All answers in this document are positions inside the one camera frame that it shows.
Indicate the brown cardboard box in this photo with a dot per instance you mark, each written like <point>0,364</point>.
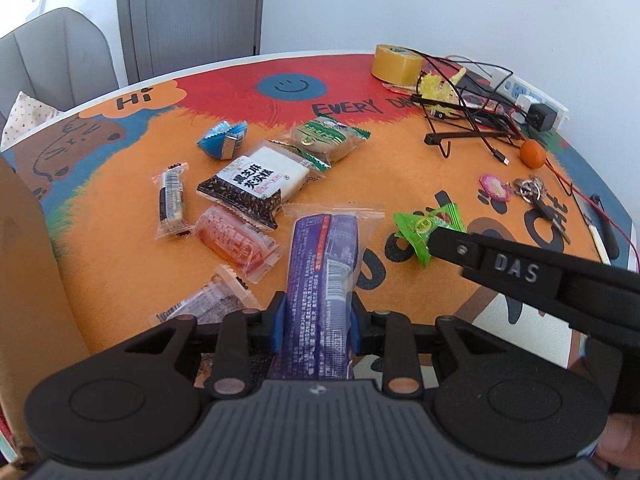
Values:
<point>39,335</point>

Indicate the spotted white cushion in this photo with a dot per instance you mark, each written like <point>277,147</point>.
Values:
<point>26,114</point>

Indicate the purple long snack packet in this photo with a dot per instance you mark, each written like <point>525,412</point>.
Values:
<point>326,251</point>

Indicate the black white cake packet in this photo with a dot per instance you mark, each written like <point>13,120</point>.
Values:
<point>258,184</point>

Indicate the black pen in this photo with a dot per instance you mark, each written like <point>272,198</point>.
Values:
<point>608,236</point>

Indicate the grey upholstered chair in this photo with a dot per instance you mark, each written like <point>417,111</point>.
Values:
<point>59,58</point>

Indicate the right hand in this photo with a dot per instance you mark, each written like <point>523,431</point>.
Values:
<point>618,446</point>

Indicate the pink round keychain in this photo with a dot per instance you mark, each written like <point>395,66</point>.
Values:
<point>495,188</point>

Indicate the yellow tape roll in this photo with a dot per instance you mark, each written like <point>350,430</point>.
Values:
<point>396,65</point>

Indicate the black phone stand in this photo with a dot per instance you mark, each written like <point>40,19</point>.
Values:
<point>442,140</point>

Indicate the green round biscuit packet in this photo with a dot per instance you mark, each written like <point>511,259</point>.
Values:
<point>327,139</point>

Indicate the orange tangerine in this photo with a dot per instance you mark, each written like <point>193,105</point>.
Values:
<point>532,154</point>

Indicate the yellow plastic toy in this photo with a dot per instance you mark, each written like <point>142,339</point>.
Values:
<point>436,87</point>

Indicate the white power strip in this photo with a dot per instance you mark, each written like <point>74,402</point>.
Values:
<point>512,87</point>

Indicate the grey door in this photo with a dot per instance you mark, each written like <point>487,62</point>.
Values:
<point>162,36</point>

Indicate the metal key bunch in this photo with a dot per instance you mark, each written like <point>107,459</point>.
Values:
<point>532,191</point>

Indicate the black white wafer bar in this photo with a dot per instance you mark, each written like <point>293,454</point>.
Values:
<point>171,207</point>

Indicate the black charger plug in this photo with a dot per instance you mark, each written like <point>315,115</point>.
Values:
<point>541,117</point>

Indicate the dark brown snack packet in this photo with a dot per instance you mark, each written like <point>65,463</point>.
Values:
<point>224,293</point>

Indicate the blue triangular snack packet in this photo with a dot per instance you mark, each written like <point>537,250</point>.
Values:
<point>224,140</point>

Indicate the green candy wrapper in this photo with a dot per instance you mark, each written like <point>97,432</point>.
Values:
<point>416,229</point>

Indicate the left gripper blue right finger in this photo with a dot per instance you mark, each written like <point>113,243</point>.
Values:
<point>358,318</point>

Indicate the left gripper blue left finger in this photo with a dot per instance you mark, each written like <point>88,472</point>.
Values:
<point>278,310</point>

